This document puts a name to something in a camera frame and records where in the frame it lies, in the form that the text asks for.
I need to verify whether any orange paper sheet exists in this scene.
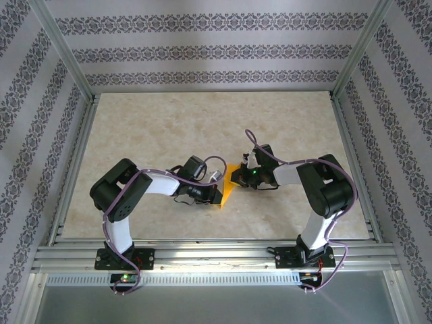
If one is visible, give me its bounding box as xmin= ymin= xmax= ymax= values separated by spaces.
xmin=218 ymin=163 xmax=244 ymax=211

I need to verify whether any grey metal panel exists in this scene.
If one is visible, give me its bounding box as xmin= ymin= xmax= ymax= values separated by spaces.
xmin=28 ymin=271 xmax=406 ymax=324

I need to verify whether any controller board with green light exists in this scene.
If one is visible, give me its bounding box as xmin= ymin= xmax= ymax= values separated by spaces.
xmin=109 ymin=272 xmax=140 ymax=285

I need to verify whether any small controller board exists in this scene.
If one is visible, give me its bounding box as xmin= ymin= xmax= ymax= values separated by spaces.
xmin=299 ymin=271 xmax=324 ymax=283

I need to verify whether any white right gripper bracket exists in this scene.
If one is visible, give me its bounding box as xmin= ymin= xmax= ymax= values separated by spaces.
xmin=242 ymin=151 xmax=258 ymax=169

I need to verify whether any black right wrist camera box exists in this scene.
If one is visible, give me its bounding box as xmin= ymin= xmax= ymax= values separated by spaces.
xmin=253 ymin=144 xmax=275 ymax=169

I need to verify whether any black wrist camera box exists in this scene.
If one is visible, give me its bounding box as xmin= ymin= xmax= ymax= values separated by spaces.
xmin=182 ymin=155 xmax=207 ymax=180
xmin=253 ymin=144 xmax=275 ymax=169

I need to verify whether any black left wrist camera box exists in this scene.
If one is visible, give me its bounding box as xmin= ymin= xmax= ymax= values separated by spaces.
xmin=182 ymin=155 xmax=207 ymax=180

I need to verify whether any aluminium mounting rail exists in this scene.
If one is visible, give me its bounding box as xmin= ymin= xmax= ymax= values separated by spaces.
xmin=32 ymin=244 xmax=401 ymax=273

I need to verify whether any slotted grey cable duct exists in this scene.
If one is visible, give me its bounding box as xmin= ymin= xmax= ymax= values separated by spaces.
xmin=45 ymin=272 xmax=302 ymax=287

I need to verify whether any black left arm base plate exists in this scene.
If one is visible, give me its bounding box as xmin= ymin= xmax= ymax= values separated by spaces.
xmin=95 ymin=248 xmax=156 ymax=271

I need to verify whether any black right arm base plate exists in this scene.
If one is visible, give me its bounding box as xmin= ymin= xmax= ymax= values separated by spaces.
xmin=275 ymin=246 xmax=336 ymax=270

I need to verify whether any aluminium side rail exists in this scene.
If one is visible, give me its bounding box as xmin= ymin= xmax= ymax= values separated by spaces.
xmin=49 ymin=93 xmax=101 ymax=246

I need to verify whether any aluminium frame post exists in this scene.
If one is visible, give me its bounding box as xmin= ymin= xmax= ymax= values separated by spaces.
xmin=331 ymin=0 xmax=394 ymax=101
xmin=29 ymin=0 xmax=95 ymax=102

